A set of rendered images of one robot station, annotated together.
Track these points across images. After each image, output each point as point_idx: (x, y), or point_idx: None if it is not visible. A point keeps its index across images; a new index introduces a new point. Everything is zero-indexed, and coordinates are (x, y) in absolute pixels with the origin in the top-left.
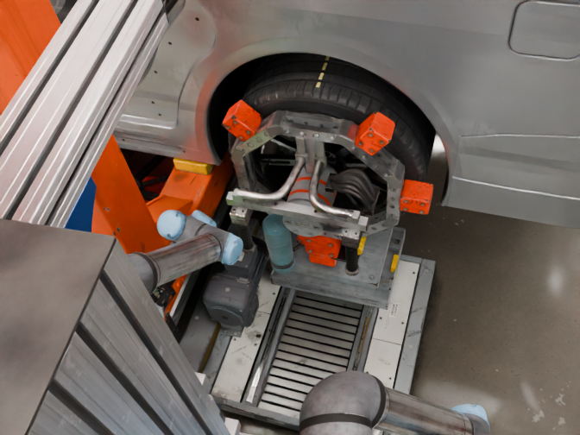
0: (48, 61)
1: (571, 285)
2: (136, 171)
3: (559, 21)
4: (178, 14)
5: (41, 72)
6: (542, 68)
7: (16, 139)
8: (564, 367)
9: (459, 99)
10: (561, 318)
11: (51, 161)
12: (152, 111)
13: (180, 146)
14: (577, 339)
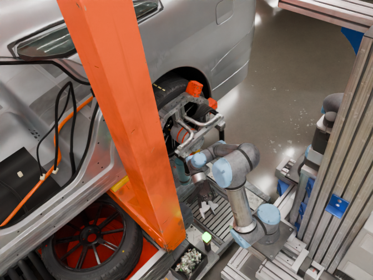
0: (316, 2)
1: (232, 116)
2: (69, 235)
3: (226, 5)
4: None
5: (321, 3)
6: (226, 25)
7: (351, 8)
8: (261, 134)
9: (208, 55)
10: (242, 125)
11: (364, 3)
12: (98, 169)
13: (116, 174)
14: (253, 125)
